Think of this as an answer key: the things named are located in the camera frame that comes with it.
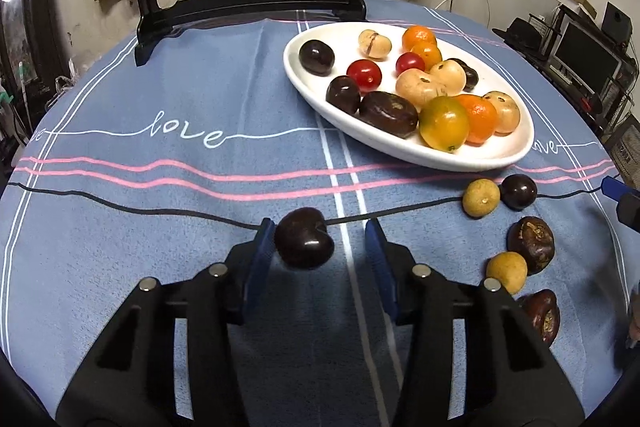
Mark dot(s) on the dimpled orange mandarin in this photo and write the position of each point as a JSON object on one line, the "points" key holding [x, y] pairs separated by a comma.
{"points": [[419, 37], [482, 119]]}

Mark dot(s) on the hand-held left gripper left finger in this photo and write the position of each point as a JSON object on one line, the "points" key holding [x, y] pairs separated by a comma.
{"points": [[257, 267]]}

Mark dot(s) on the smooth orange mandarin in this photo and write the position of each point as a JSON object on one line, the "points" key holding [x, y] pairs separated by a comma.
{"points": [[427, 56]]}

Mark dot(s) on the yellow potato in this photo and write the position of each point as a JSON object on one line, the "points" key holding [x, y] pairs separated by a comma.
{"points": [[415, 88]]}

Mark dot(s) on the blue striped tablecloth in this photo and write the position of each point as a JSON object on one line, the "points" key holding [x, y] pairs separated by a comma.
{"points": [[175, 207]]}

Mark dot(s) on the green orange mandarin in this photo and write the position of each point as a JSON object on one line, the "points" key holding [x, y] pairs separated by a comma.
{"points": [[443, 123]]}

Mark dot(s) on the pale yellow longan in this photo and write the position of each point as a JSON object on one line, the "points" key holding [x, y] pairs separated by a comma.
{"points": [[448, 76], [506, 272], [481, 198], [506, 113], [374, 43]]}

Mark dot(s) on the black computer monitor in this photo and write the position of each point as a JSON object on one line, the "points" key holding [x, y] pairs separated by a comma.
{"points": [[585, 54]]}

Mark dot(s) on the black hat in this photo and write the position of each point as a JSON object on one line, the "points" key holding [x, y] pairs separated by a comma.
{"points": [[520, 34]]}

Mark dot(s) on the black glass cabinet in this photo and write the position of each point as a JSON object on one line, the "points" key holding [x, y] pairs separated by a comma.
{"points": [[25, 17]]}

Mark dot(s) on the black computer desk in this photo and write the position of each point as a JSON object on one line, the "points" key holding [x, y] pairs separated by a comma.
{"points": [[600, 107]]}

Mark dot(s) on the large dark brown water chestnut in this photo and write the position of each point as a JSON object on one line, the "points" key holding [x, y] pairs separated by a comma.
{"points": [[388, 113]]}

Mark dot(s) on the red cherry tomato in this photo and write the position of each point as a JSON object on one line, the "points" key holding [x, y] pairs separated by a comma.
{"points": [[364, 73], [410, 63]]}

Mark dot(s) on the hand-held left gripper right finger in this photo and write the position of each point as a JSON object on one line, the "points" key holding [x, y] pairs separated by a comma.
{"points": [[381, 267]]}

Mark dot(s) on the black speaker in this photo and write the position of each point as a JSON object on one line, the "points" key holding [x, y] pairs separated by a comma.
{"points": [[617, 24]]}

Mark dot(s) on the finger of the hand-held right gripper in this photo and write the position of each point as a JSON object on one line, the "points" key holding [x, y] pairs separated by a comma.
{"points": [[614, 188]]}

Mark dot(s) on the white oval plate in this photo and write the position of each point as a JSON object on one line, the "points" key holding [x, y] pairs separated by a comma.
{"points": [[500, 152]]}

